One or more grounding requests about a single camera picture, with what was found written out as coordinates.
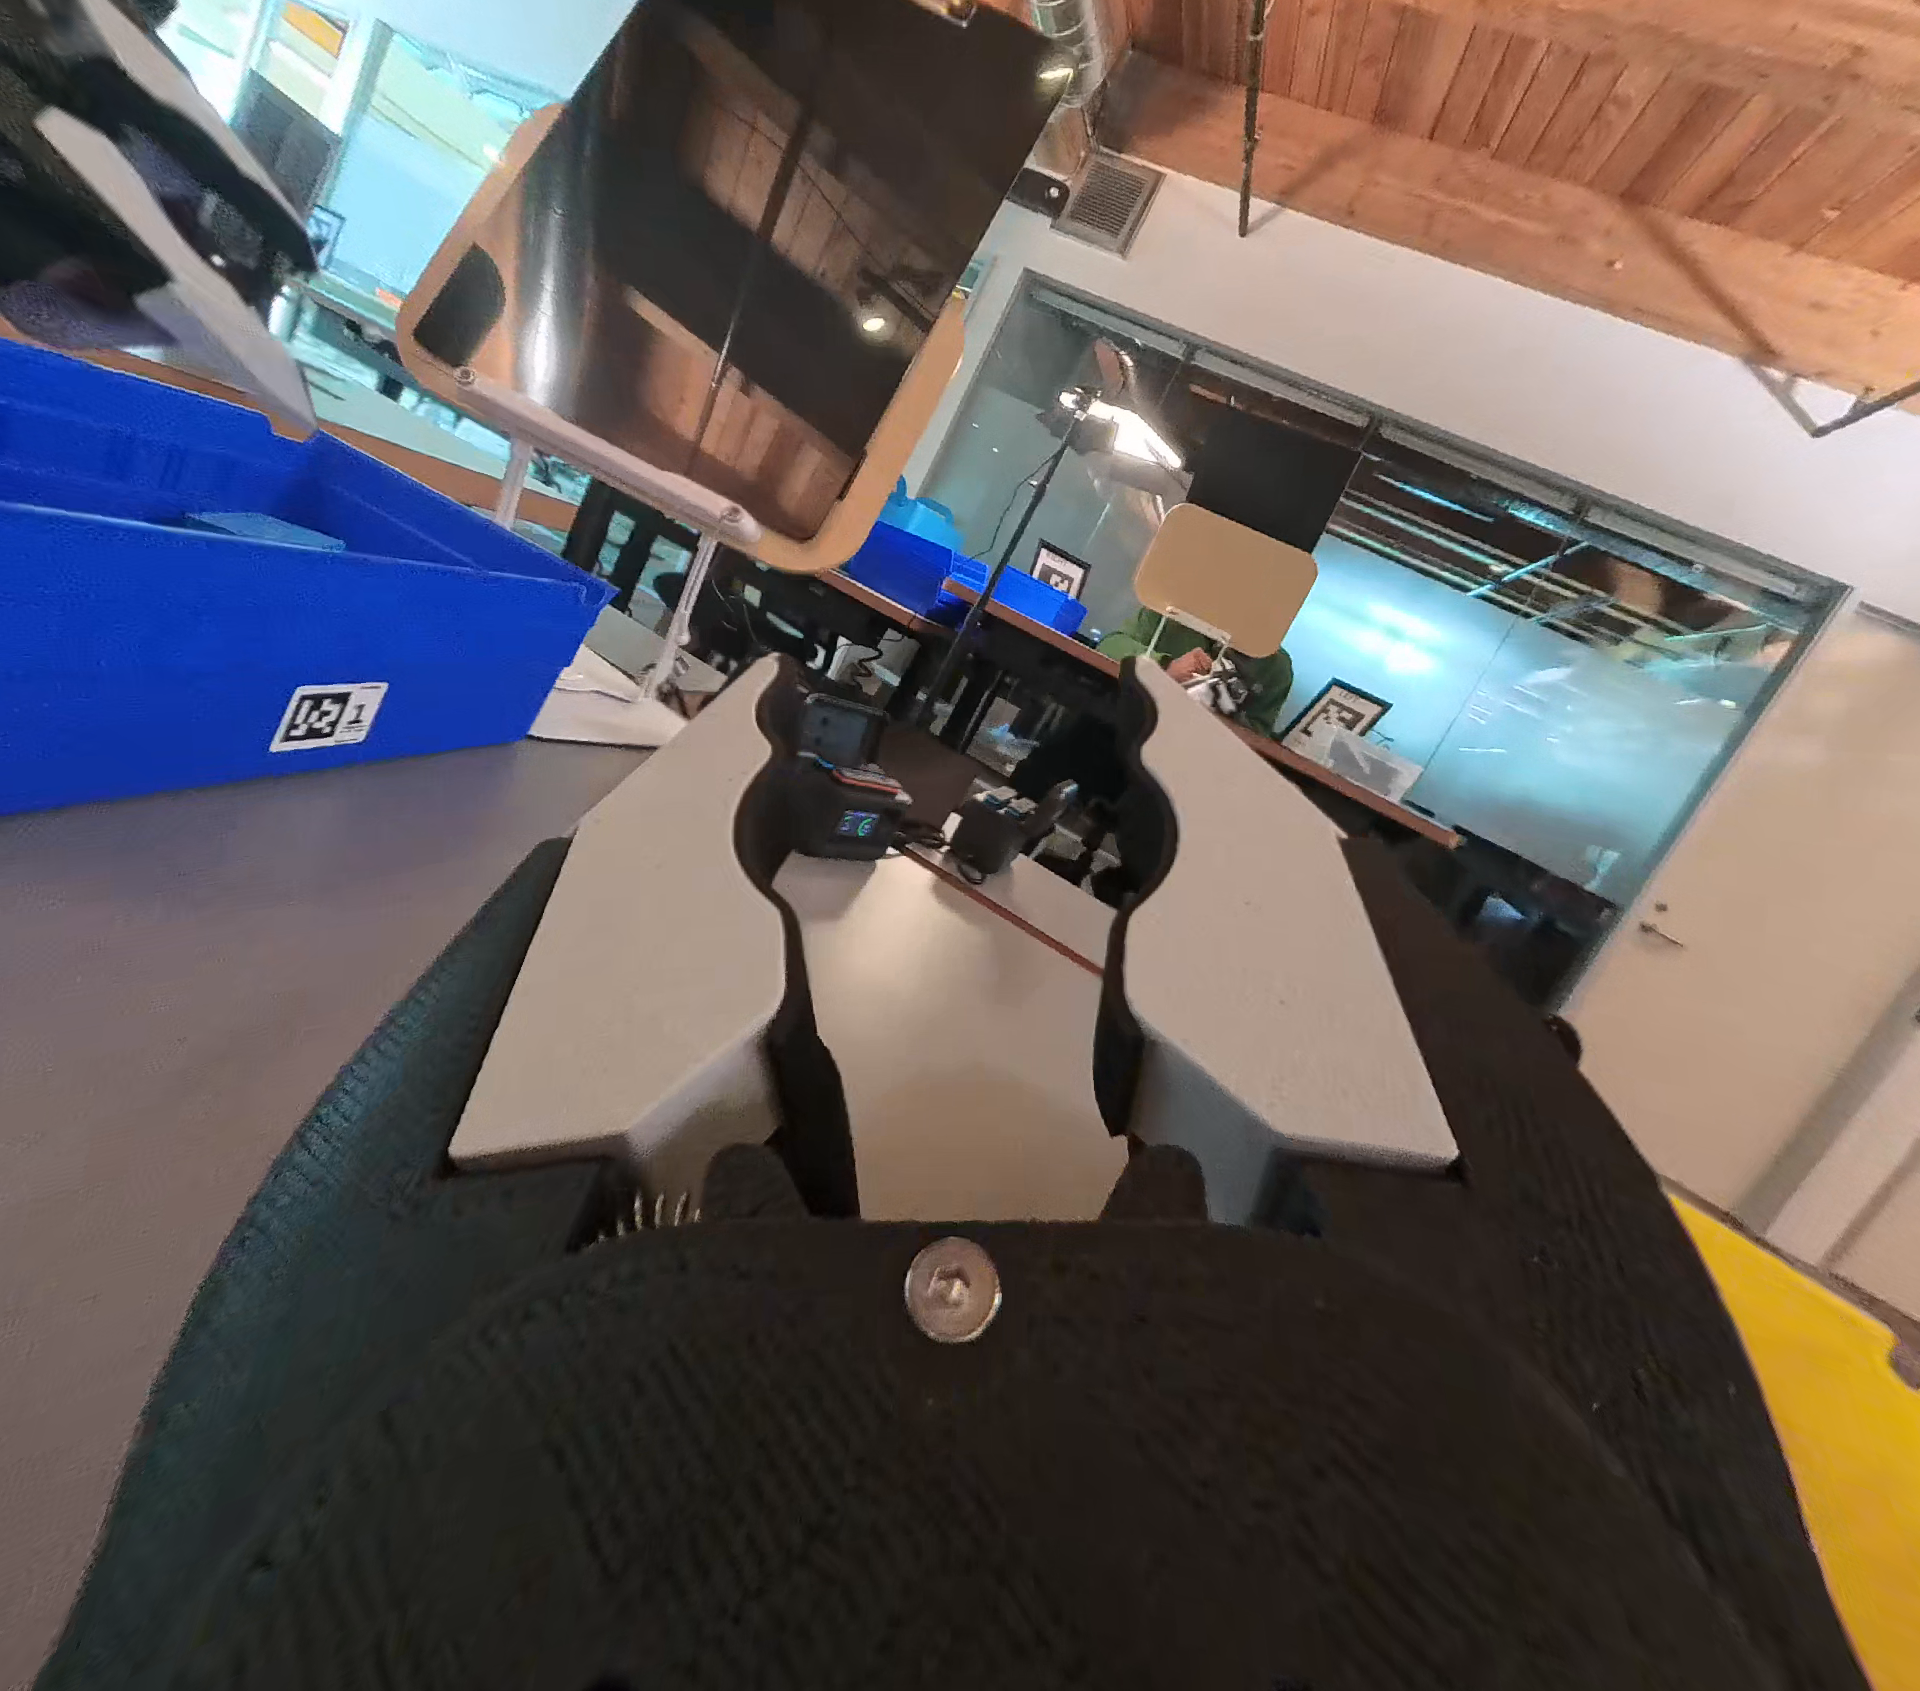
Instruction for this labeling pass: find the white door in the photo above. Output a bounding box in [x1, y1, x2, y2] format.
[1561, 605, 1920, 1213]

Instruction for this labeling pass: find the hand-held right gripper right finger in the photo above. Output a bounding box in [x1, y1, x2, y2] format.
[1091, 656, 1460, 1220]

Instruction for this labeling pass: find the light blue block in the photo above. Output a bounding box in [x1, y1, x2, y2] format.
[184, 511, 349, 558]

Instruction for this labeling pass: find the black charger with display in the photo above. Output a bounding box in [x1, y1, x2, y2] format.
[785, 691, 914, 860]

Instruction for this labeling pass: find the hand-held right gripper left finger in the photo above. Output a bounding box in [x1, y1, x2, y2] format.
[447, 654, 864, 1213]

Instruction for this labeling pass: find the grey air vent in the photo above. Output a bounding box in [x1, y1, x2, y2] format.
[1049, 149, 1166, 256]

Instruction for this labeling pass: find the blue plastic bin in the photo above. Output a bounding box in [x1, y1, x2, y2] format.
[0, 338, 621, 817]

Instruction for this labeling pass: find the clipboard on white stand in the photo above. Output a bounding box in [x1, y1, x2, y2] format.
[394, 0, 1077, 575]

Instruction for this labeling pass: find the black hanging panel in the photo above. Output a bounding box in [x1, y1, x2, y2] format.
[1185, 401, 1374, 552]

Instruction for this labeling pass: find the white mirror stand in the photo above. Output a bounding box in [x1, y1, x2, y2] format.
[450, 362, 767, 749]

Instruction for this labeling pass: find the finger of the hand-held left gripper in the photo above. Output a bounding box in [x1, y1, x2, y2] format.
[33, 109, 321, 443]
[62, 0, 321, 293]

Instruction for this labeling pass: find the tan mirror board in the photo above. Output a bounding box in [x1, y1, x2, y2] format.
[1133, 501, 1322, 660]

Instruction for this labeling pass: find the small blue storage bin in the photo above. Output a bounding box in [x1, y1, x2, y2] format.
[847, 489, 961, 590]
[943, 566, 1098, 644]

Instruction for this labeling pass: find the studio light on stand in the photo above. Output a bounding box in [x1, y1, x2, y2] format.
[914, 372, 1185, 731]

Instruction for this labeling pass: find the small black device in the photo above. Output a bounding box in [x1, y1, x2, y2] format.
[947, 781, 1059, 879]

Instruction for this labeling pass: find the yellow plastic bin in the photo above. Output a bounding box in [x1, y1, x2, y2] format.
[1669, 1193, 1920, 1691]

